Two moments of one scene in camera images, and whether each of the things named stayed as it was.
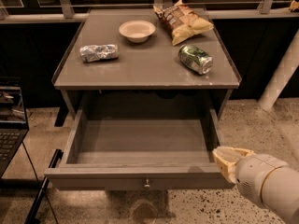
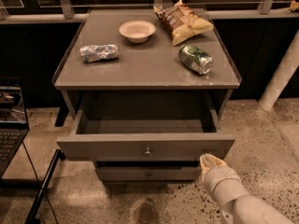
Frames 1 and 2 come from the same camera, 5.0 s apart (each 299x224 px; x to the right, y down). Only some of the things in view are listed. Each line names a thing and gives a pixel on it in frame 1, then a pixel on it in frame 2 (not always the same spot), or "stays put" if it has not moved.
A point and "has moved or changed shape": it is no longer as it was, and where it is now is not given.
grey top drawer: [142, 136] has moved or changed shape
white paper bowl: [137, 31] stays put
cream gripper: [253, 175] -> [219, 176]
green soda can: [195, 59] stays put
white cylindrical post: [281, 74] stays put
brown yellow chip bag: [181, 21] stays put
